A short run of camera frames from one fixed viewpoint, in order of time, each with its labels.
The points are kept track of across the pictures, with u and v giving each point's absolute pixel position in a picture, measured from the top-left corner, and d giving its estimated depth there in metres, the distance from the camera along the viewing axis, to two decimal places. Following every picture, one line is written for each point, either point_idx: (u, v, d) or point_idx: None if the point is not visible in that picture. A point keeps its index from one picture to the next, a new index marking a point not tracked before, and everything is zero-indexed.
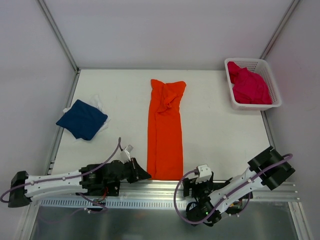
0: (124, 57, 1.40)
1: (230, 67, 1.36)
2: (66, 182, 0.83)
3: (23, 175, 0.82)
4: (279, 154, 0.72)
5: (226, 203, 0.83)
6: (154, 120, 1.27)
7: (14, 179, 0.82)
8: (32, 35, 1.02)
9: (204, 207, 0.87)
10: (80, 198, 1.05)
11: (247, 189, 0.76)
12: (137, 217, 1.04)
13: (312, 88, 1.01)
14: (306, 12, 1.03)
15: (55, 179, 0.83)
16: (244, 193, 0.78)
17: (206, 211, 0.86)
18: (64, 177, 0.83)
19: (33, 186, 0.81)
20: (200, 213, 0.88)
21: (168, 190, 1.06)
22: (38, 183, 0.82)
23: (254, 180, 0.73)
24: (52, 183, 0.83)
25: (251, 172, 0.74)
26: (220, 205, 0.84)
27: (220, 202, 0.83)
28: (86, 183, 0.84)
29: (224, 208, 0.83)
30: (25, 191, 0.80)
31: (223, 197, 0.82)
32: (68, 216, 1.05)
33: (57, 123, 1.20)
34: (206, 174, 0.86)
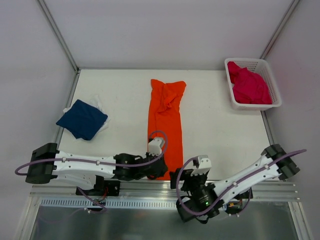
0: (124, 57, 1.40)
1: (230, 67, 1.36)
2: (99, 168, 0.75)
3: (54, 148, 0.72)
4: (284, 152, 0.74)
5: (233, 192, 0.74)
6: (154, 120, 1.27)
7: (43, 150, 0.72)
8: (32, 35, 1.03)
9: (203, 199, 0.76)
10: (80, 198, 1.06)
11: (260, 176, 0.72)
12: (137, 217, 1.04)
13: (312, 88, 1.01)
14: (306, 12, 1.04)
15: (89, 161, 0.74)
16: (256, 181, 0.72)
17: (206, 201, 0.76)
18: (99, 162, 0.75)
19: (63, 163, 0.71)
20: (197, 206, 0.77)
21: (168, 190, 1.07)
22: (69, 161, 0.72)
23: (270, 166, 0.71)
24: (86, 165, 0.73)
25: (267, 159, 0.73)
26: (226, 194, 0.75)
27: (228, 189, 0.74)
28: (117, 174, 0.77)
29: (229, 198, 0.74)
30: (55, 167, 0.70)
31: (232, 184, 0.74)
32: (68, 216, 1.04)
33: (57, 123, 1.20)
34: (207, 166, 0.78)
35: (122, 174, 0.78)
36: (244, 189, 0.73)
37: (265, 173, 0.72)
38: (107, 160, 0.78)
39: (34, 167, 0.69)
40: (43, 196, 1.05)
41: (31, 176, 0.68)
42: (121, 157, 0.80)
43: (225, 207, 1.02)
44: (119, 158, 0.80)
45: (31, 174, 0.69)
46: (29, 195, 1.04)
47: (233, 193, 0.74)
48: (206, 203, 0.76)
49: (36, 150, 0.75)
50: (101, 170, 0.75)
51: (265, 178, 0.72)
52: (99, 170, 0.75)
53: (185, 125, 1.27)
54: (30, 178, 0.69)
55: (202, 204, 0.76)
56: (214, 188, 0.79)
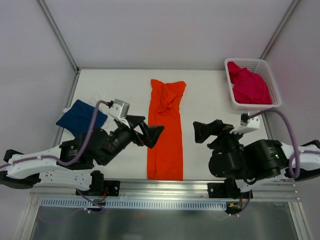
0: (124, 56, 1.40)
1: (230, 67, 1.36)
2: (43, 163, 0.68)
3: (8, 155, 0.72)
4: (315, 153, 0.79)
5: (297, 160, 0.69)
6: (154, 121, 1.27)
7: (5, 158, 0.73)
8: (32, 35, 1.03)
9: (272, 150, 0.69)
10: (80, 198, 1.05)
11: (314, 158, 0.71)
12: (137, 217, 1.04)
13: (312, 88, 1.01)
14: (306, 12, 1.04)
15: (31, 158, 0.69)
16: (311, 161, 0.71)
17: (274, 154, 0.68)
18: (40, 156, 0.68)
19: (12, 166, 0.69)
20: (264, 156, 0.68)
21: (168, 190, 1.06)
22: (17, 163, 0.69)
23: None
24: (31, 163, 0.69)
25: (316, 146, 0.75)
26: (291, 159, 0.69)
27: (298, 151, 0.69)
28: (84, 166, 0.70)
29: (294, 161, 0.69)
30: (6, 173, 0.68)
31: (299, 151, 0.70)
32: (68, 216, 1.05)
33: (57, 123, 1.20)
34: (255, 126, 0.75)
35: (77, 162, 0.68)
36: (304, 161, 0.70)
37: (317, 157, 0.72)
38: (54, 151, 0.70)
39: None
40: (42, 197, 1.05)
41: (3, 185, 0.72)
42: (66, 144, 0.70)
43: (225, 207, 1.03)
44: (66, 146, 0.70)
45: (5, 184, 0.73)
46: (29, 195, 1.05)
47: (295, 161, 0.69)
48: (275, 155, 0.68)
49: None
50: (46, 164, 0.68)
51: (318, 162, 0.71)
52: (44, 165, 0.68)
53: (184, 126, 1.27)
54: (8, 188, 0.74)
55: (268, 156, 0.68)
56: (282, 146, 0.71)
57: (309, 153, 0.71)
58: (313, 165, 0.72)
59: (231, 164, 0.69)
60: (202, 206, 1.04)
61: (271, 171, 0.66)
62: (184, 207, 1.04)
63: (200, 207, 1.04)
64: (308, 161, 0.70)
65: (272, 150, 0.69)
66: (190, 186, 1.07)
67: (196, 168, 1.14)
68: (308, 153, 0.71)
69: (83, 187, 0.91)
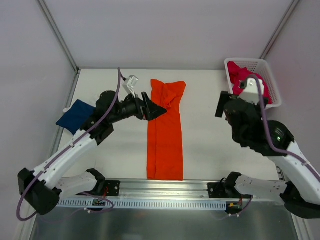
0: (124, 56, 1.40)
1: (230, 67, 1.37)
2: (78, 146, 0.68)
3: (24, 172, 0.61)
4: None
5: (296, 164, 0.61)
6: (154, 121, 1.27)
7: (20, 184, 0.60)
8: (32, 35, 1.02)
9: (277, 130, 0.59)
10: (80, 198, 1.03)
11: (315, 185, 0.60)
12: (137, 217, 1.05)
13: (312, 88, 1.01)
14: (306, 12, 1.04)
15: (64, 150, 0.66)
16: (308, 183, 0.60)
17: (278, 136, 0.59)
18: (72, 143, 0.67)
19: (46, 172, 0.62)
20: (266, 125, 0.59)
21: (167, 190, 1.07)
22: (50, 166, 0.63)
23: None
24: (64, 156, 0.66)
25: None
26: (291, 158, 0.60)
27: (301, 158, 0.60)
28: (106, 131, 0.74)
29: (289, 159, 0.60)
30: (45, 182, 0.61)
31: (305, 160, 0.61)
32: (69, 215, 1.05)
33: (57, 123, 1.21)
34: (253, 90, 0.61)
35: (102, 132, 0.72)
36: (302, 175, 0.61)
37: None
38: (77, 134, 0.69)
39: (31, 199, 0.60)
40: None
41: (37, 206, 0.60)
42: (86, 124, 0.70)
43: (225, 207, 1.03)
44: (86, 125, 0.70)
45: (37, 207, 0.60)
46: None
47: (292, 164, 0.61)
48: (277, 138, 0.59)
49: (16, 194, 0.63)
50: (81, 146, 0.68)
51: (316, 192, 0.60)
52: (80, 148, 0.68)
53: (184, 125, 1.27)
54: (41, 210, 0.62)
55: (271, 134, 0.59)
56: (291, 141, 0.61)
57: (315, 175, 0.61)
58: (308, 190, 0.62)
59: (245, 112, 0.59)
60: (202, 207, 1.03)
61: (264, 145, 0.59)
62: (185, 207, 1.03)
63: (200, 207, 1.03)
64: (306, 178, 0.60)
65: (281, 133, 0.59)
66: (189, 186, 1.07)
67: (195, 167, 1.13)
68: (313, 174, 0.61)
69: (92, 182, 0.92)
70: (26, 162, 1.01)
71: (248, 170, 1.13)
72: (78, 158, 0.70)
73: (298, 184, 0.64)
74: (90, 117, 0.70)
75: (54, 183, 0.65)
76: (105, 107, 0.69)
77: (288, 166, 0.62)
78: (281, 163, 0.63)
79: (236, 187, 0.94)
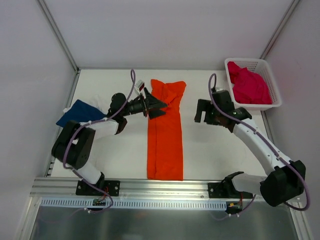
0: (124, 56, 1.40)
1: (230, 67, 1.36)
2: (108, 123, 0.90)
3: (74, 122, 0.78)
4: (295, 183, 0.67)
5: (247, 131, 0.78)
6: (154, 121, 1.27)
7: (68, 130, 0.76)
8: (32, 35, 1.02)
9: (237, 110, 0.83)
10: (80, 198, 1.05)
11: (266, 151, 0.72)
12: (137, 217, 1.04)
13: (312, 88, 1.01)
14: (307, 12, 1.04)
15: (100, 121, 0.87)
16: (261, 149, 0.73)
17: (235, 112, 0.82)
18: (106, 118, 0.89)
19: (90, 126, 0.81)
20: (229, 106, 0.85)
21: (168, 190, 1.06)
22: (93, 123, 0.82)
23: (279, 159, 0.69)
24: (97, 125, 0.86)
25: (286, 158, 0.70)
26: (243, 126, 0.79)
27: (252, 126, 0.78)
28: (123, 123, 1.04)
29: (242, 127, 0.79)
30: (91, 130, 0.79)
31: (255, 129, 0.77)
32: (69, 215, 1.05)
33: (57, 123, 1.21)
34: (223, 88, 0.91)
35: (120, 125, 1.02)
36: (252, 141, 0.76)
37: (271, 154, 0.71)
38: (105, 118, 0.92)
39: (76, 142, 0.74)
40: (43, 196, 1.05)
41: (79, 149, 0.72)
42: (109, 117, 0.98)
43: (225, 207, 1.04)
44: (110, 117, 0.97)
45: (78, 150, 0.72)
46: (29, 195, 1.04)
47: (244, 130, 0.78)
48: (233, 113, 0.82)
49: (58, 141, 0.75)
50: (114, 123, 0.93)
51: (266, 156, 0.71)
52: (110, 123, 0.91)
53: (184, 126, 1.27)
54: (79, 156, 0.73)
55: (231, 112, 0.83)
56: (248, 118, 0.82)
57: (267, 145, 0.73)
58: (263, 159, 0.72)
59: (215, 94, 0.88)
60: (202, 206, 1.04)
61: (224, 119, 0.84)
62: (185, 206, 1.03)
63: (200, 207, 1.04)
64: (256, 144, 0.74)
65: (239, 112, 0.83)
66: (190, 186, 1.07)
67: (195, 167, 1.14)
68: (264, 143, 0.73)
69: (97, 176, 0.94)
70: (26, 162, 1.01)
71: (248, 170, 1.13)
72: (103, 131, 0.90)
73: (259, 159, 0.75)
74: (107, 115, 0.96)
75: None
76: (116, 106, 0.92)
77: (243, 134, 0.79)
78: (240, 134, 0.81)
79: (233, 182, 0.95)
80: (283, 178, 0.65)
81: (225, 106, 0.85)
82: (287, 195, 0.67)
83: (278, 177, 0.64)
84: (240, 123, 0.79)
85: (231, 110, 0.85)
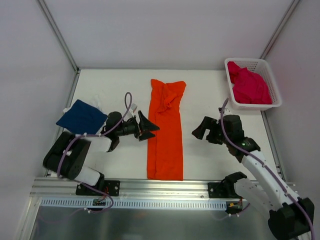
0: (124, 56, 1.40)
1: (230, 67, 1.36)
2: (103, 138, 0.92)
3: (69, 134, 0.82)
4: (302, 222, 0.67)
5: (255, 164, 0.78)
6: (154, 120, 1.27)
7: (63, 141, 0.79)
8: (32, 35, 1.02)
9: (247, 141, 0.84)
10: (80, 198, 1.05)
11: (274, 187, 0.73)
12: (137, 217, 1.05)
13: (312, 88, 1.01)
14: (307, 12, 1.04)
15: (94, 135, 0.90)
16: (269, 183, 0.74)
17: (243, 143, 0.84)
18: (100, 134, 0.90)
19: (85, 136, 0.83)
20: (239, 135, 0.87)
21: (168, 190, 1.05)
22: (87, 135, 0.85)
23: (287, 196, 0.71)
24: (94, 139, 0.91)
25: (294, 195, 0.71)
26: (252, 159, 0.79)
27: (259, 158, 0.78)
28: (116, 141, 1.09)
29: (252, 160, 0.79)
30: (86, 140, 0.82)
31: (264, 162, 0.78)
32: (68, 216, 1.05)
33: (57, 123, 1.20)
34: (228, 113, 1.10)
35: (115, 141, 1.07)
36: (260, 174, 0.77)
37: (280, 190, 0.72)
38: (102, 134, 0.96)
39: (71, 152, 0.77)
40: (43, 197, 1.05)
41: (74, 160, 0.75)
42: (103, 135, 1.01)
43: (225, 207, 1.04)
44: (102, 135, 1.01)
45: (72, 161, 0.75)
46: (29, 195, 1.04)
47: (252, 163, 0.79)
48: (242, 144, 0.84)
49: (50, 153, 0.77)
50: (106, 139, 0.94)
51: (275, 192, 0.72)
52: (105, 139, 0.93)
53: (184, 126, 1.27)
54: (73, 165, 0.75)
55: (240, 142, 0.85)
56: (257, 149, 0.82)
57: (275, 179, 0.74)
58: (271, 193, 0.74)
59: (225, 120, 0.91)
60: (202, 206, 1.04)
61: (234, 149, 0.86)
62: (185, 207, 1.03)
63: (200, 207, 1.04)
64: (264, 177, 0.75)
65: (248, 143, 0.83)
66: (190, 186, 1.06)
67: (195, 167, 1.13)
68: (273, 177, 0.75)
69: (95, 178, 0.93)
70: (26, 162, 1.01)
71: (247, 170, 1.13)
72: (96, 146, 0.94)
73: (267, 193, 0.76)
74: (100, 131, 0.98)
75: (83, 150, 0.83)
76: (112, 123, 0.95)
77: (251, 167, 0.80)
78: (248, 165, 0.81)
79: (235, 185, 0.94)
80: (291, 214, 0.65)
81: (236, 135, 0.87)
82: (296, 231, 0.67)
83: (286, 215, 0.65)
84: (249, 155, 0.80)
85: (241, 140, 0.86)
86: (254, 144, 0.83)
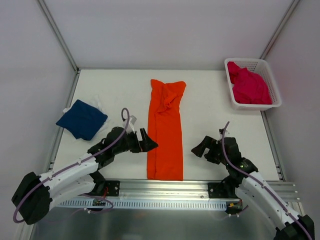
0: (124, 57, 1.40)
1: (230, 67, 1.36)
2: (83, 166, 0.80)
3: (34, 176, 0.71)
4: None
5: (255, 185, 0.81)
6: (154, 120, 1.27)
7: (24, 186, 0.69)
8: (32, 35, 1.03)
9: (244, 163, 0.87)
10: (80, 198, 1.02)
11: (275, 207, 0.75)
12: (137, 217, 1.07)
13: (312, 88, 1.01)
14: (307, 12, 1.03)
15: (70, 166, 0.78)
16: (270, 203, 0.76)
17: (242, 165, 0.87)
18: (80, 161, 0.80)
19: (52, 180, 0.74)
20: (236, 157, 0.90)
21: (167, 190, 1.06)
22: (56, 176, 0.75)
23: (288, 215, 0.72)
24: (70, 170, 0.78)
25: (295, 213, 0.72)
26: (252, 180, 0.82)
27: (258, 180, 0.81)
28: (100, 161, 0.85)
29: (252, 181, 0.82)
30: (48, 188, 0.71)
31: (263, 183, 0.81)
32: (68, 215, 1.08)
33: (57, 123, 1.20)
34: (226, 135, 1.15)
35: (104, 159, 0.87)
36: (260, 194, 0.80)
37: (280, 210, 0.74)
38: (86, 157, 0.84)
39: (30, 200, 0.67)
40: None
41: (31, 213, 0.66)
42: (93, 149, 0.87)
43: (225, 207, 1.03)
44: (92, 150, 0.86)
45: (30, 214, 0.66)
46: None
47: (252, 184, 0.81)
48: (240, 166, 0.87)
49: (14, 194, 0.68)
50: (86, 166, 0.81)
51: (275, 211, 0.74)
52: (84, 167, 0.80)
53: (184, 126, 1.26)
54: (31, 216, 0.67)
55: (239, 164, 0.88)
56: (256, 171, 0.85)
57: (275, 199, 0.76)
58: (273, 213, 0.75)
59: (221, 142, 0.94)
60: (202, 206, 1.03)
61: (233, 171, 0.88)
62: (185, 207, 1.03)
63: (200, 207, 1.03)
64: (264, 198, 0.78)
65: (246, 165, 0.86)
66: (190, 186, 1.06)
67: (195, 167, 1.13)
68: (273, 197, 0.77)
69: (90, 185, 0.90)
70: (26, 162, 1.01)
71: None
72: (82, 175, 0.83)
73: (270, 212, 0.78)
74: (97, 146, 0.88)
75: (51, 193, 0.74)
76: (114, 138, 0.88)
77: (252, 188, 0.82)
78: (248, 186, 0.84)
79: (237, 192, 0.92)
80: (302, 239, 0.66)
81: (233, 157, 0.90)
82: None
83: (289, 234, 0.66)
84: (249, 177, 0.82)
85: (239, 162, 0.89)
86: (252, 166, 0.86)
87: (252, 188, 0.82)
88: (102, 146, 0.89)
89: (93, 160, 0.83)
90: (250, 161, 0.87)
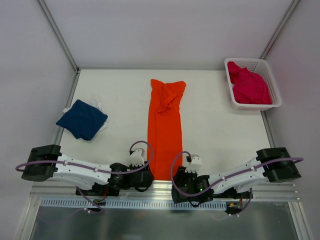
0: (125, 57, 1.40)
1: (230, 67, 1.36)
2: (96, 175, 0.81)
3: (57, 150, 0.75)
4: (275, 152, 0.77)
5: (222, 185, 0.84)
6: (154, 120, 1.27)
7: (47, 150, 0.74)
8: (32, 35, 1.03)
9: (200, 184, 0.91)
10: (80, 198, 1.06)
11: (247, 174, 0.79)
12: (137, 217, 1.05)
13: (312, 88, 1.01)
14: (307, 12, 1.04)
15: (88, 167, 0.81)
16: (242, 180, 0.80)
17: (201, 188, 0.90)
18: (97, 169, 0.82)
19: (64, 166, 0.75)
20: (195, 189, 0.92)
21: (167, 190, 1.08)
22: (69, 165, 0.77)
23: (257, 168, 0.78)
24: (84, 170, 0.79)
25: (256, 161, 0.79)
26: (216, 186, 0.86)
27: (217, 181, 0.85)
28: (110, 182, 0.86)
29: (218, 189, 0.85)
30: (56, 170, 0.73)
31: (221, 178, 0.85)
32: (68, 216, 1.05)
33: (57, 123, 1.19)
34: (197, 162, 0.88)
35: (115, 182, 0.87)
36: (233, 183, 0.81)
37: (252, 173, 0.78)
38: (105, 168, 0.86)
39: (38, 166, 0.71)
40: (43, 196, 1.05)
41: (29, 174, 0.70)
42: (115, 166, 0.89)
43: (225, 207, 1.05)
44: (114, 167, 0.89)
45: (29, 172, 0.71)
46: (29, 195, 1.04)
47: (219, 186, 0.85)
48: (200, 189, 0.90)
49: (36, 148, 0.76)
50: (98, 177, 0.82)
51: (250, 178, 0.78)
52: (96, 177, 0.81)
53: (184, 125, 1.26)
54: (27, 176, 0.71)
55: (197, 189, 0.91)
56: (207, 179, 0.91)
57: (239, 174, 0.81)
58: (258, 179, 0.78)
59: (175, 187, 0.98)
60: (201, 206, 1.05)
61: (207, 198, 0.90)
62: (184, 206, 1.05)
63: (199, 207, 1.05)
64: (237, 183, 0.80)
65: (201, 185, 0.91)
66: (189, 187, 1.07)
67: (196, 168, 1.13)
68: (237, 175, 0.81)
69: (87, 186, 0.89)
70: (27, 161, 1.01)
71: None
72: (87, 178, 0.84)
73: (255, 181, 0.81)
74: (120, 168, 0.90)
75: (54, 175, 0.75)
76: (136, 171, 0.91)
77: (223, 189, 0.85)
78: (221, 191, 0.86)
79: (239, 190, 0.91)
80: (285, 162, 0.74)
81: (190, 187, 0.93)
82: (291, 170, 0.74)
83: (276, 177, 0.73)
84: (212, 186, 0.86)
85: (197, 187, 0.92)
86: (205, 179, 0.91)
87: (223, 189, 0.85)
88: (124, 170, 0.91)
89: (106, 177, 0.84)
90: (202, 178, 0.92)
